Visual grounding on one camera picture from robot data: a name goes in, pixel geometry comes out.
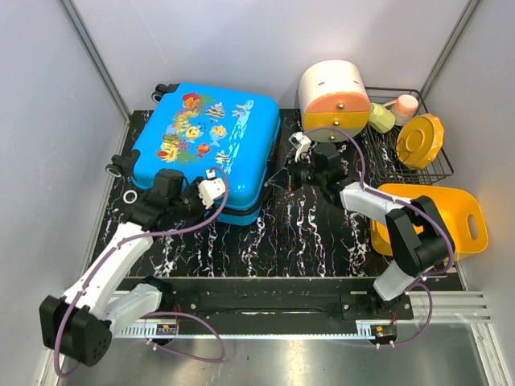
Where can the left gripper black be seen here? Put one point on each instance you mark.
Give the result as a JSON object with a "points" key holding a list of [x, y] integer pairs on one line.
{"points": [[193, 190]]}

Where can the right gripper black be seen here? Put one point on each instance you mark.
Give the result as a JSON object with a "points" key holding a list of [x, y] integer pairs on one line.
{"points": [[285, 175]]}

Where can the blue fish-print suitcase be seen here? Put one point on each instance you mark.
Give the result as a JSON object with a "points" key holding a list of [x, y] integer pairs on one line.
{"points": [[195, 127]]}

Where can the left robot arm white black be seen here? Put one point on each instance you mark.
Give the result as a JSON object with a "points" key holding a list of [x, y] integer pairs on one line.
{"points": [[82, 322]]}

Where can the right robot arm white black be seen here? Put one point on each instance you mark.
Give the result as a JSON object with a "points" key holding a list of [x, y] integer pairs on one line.
{"points": [[419, 238]]}

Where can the black marble pattern mat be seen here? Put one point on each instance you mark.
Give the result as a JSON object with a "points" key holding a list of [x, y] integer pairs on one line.
{"points": [[296, 234]]}

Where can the white drawer cabinet with orange drawers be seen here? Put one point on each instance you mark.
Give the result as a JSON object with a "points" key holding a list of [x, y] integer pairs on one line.
{"points": [[333, 101]]}

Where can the green faceted cup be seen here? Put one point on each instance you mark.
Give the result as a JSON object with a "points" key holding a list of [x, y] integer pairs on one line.
{"points": [[380, 118]]}

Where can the yellow plastic basket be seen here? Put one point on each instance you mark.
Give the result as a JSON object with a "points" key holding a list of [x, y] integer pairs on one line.
{"points": [[460, 212]]}

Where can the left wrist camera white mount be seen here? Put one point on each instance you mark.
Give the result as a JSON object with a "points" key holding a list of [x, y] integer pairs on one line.
{"points": [[211, 189]]}

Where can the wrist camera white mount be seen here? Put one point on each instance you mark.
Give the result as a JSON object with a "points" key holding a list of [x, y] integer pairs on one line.
{"points": [[211, 189], [301, 142]]}

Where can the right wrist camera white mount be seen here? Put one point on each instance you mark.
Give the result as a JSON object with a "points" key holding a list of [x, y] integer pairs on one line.
{"points": [[301, 142]]}

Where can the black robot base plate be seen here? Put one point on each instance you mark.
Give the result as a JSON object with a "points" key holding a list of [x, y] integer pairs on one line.
{"points": [[340, 297]]}

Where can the black wire dish rack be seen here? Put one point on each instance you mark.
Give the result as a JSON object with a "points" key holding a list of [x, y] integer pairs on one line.
{"points": [[383, 165]]}

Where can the aluminium rail frame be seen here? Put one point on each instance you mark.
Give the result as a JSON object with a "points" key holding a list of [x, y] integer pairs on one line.
{"points": [[462, 307]]}

